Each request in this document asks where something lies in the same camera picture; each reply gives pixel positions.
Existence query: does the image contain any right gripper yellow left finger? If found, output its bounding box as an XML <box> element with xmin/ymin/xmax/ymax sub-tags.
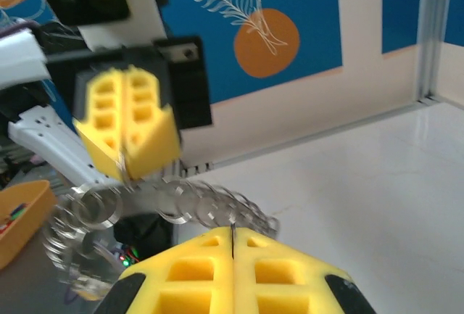
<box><xmin>93</xmin><ymin>226</ymin><xmax>235</xmax><ymax>314</ymax></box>

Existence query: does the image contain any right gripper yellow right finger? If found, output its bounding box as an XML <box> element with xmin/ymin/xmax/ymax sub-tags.
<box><xmin>231</xmin><ymin>226</ymin><xmax>378</xmax><ymax>314</ymax></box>

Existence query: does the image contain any black controller box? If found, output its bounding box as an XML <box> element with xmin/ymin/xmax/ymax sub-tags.
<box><xmin>114</xmin><ymin>215</ymin><xmax>178</xmax><ymax>268</ymax></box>

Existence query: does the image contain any orange plastic tray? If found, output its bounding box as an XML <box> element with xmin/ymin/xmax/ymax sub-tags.
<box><xmin>0</xmin><ymin>179</ymin><xmax>58</xmax><ymax>270</ymax></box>

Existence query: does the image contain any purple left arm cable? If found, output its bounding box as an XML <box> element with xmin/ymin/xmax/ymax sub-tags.
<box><xmin>0</xmin><ymin>19</ymin><xmax>39</xmax><ymax>39</ymax></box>

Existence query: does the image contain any aluminium side rail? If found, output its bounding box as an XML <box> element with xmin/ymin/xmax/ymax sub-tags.
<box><xmin>181</xmin><ymin>96</ymin><xmax>442</xmax><ymax>178</ymax></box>

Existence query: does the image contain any aluminium frame post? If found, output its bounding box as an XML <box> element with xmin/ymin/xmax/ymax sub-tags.
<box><xmin>416</xmin><ymin>0</ymin><xmax>456</xmax><ymax>103</ymax></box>

